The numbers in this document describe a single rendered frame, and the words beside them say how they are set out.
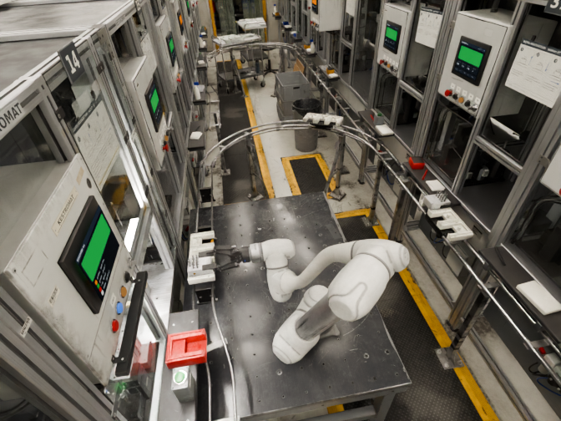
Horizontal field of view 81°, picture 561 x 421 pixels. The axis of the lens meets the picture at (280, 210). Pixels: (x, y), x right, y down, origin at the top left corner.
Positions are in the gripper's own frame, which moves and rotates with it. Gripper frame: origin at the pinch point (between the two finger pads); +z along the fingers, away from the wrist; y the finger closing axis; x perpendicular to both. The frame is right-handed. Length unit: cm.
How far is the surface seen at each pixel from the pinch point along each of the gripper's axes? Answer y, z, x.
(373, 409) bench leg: -87, -75, 46
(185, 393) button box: -14, 10, 51
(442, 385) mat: -111, -129, 34
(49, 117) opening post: 82, 22, 23
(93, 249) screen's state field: 54, 18, 41
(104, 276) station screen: 45, 18, 43
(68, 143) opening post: 74, 21, 22
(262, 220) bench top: -44, -32, -74
